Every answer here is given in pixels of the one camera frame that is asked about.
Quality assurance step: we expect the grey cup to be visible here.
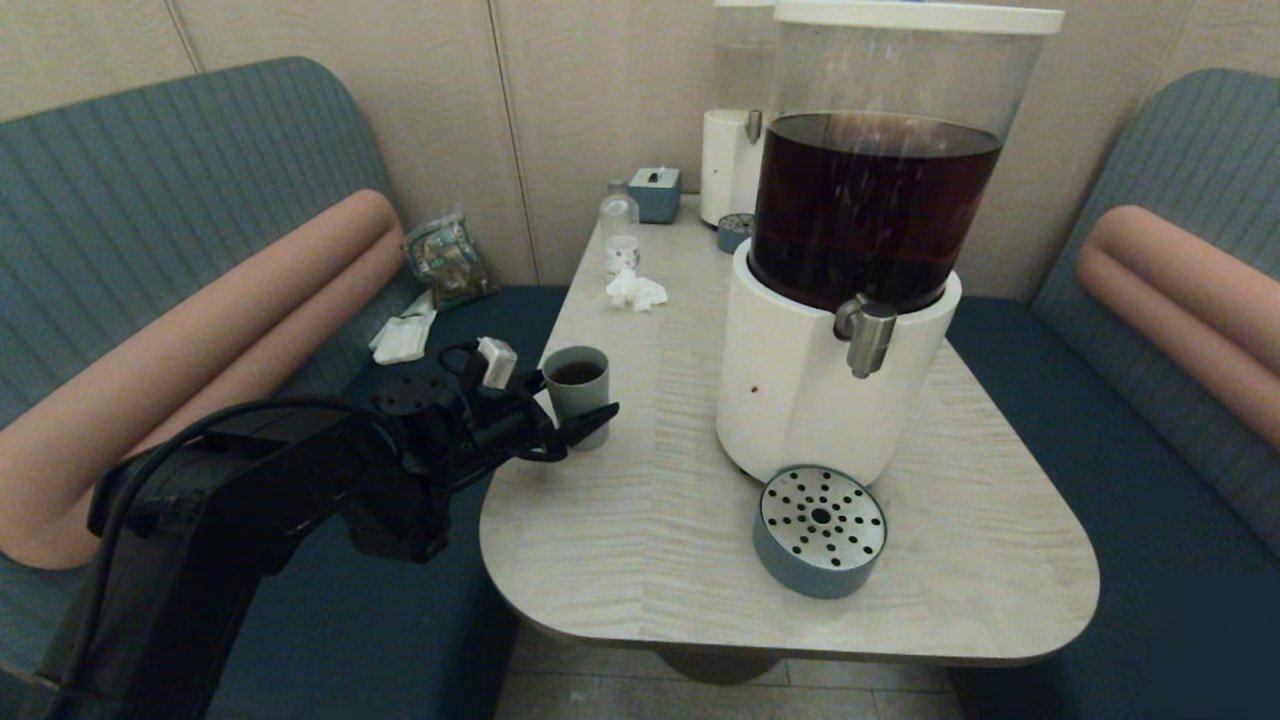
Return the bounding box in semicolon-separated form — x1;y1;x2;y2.
541;345;612;451

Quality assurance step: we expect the large tea dispenser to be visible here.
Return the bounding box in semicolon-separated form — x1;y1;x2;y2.
715;0;1066;488

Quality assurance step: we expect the folded white napkin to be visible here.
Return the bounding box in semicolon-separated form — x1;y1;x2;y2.
368;290;439;366

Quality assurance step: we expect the crumpled white tissue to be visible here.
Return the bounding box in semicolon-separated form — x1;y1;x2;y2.
605;268;669;313

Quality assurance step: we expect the shiny snack bag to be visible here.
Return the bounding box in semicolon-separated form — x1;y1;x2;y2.
402;208;501;311

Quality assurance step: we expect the clear plastic bottle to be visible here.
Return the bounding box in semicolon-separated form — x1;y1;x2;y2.
599;180;641;276

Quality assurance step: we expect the blue-grey tissue box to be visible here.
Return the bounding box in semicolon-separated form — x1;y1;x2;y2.
628;166;683;225

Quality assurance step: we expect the round blue-grey perforated drip tray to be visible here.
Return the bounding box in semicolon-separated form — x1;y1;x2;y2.
752;464;889;601

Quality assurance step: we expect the small white clear dispenser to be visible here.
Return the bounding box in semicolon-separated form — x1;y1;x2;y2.
699;0;777;229

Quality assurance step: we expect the pink bolster cushion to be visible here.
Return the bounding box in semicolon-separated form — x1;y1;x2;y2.
0;189;406;571
1076;205;1280;451

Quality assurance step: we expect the teal bench seat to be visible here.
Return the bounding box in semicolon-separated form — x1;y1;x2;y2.
0;56;571;720
945;68;1280;720

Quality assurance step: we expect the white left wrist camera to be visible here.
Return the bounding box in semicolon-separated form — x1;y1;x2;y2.
477;336;520;392

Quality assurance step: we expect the thin black camera cable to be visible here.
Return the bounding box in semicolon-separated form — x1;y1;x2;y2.
438;340;571;464

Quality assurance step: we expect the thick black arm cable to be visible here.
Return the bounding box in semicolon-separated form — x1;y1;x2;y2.
55;395;411;706

